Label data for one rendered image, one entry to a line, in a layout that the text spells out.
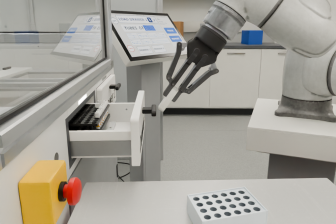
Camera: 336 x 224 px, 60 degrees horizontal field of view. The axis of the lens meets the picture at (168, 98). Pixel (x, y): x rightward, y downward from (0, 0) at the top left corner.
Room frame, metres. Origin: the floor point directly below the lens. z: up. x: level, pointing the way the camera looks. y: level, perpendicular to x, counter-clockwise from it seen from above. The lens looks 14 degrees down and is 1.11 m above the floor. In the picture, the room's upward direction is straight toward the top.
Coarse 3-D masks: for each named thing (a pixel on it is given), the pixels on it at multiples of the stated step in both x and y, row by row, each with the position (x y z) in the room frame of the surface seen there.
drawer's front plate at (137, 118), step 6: (138, 96) 0.78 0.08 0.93; (138, 102) 0.71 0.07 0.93; (138, 108) 0.66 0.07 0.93; (132, 114) 0.61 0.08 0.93; (138, 114) 0.61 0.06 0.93; (144, 114) 0.86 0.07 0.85; (132, 120) 0.58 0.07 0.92; (138, 120) 0.58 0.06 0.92; (132, 126) 0.58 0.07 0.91; (138, 126) 0.58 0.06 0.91; (144, 126) 0.84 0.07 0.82; (132, 132) 0.58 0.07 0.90; (138, 132) 0.58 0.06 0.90; (132, 138) 0.58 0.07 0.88; (138, 138) 0.58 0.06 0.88; (132, 144) 0.58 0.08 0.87; (138, 144) 0.58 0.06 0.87; (132, 150) 0.58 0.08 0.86; (138, 150) 0.58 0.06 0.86; (132, 156) 0.58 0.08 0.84; (138, 156) 0.58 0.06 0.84; (132, 162) 0.58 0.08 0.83; (138, 162) 0.58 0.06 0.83
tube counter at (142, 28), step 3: (138, 24) 1.60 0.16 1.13; (138, 27) 1.58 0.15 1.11; (141, 27) 1.60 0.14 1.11; (144, 27) 1.62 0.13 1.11; (147, 27) 1.63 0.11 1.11; (150, 27) 1.65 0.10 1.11; (153, 27) 1.67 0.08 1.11; (156, 27) 1.69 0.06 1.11; (159, 27) 1.71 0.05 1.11; (141, 30) 1.58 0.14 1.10; (144, 30) 1.60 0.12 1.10; (147, 30) 1.61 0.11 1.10; (150, 30) 1.63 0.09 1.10; (153, 30) 1.65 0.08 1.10; (156, 30) 1.67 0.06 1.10; (159, 30) 1.69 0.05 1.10; (162, 30) 1.71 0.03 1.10
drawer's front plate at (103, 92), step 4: (108, 76) 1.11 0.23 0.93; (112, 76) 1.12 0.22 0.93; (104, 80) 1.03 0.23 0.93; (108, 80) 1.03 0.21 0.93; (112, 80) 1.11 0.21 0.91; (100, 84) 0.95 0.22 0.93; (104, 84) 0.95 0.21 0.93; (108, 84) 1.02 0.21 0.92; (100, 88) 0.89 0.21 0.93; (104, 88) 0.93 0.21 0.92; (108, 88) 1.01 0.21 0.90; (96, 92) 0.89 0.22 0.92; (100, 92) 0.89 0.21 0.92; (104, 92) 0.93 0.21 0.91; (108, 92) 1.01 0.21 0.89; (112, 92) 1.10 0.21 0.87; (100, 96) 0.89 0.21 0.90; (104, 96) 0.93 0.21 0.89; (108, 96) 1.00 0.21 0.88; (112, 100) 1.09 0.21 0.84
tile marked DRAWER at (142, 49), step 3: (147, 45) 1.52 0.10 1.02; (138, 48) 1.46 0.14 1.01; (141, 48) 1.47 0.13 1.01; (144, 48) 1.49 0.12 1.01; (147, 48) 1.50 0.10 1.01; (150, 48) 1.52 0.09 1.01; (141, 51) 1.46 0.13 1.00; (144, 51) 1.47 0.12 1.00; (147, 51) 1.49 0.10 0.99; (150, 51) 1.50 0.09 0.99
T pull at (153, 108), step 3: (153, 105) 0.74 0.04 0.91; (144, 108) 0.72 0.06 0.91; (147, 108) 0.72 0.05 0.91; (150, 108) 0.72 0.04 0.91; (153, 108) 0.72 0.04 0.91; (144, 111) 0.71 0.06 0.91; (147, 111) 0.71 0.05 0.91; (150, 111) 0.71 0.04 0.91; (153, 111) 0.69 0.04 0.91; (153, 114) 0.69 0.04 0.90
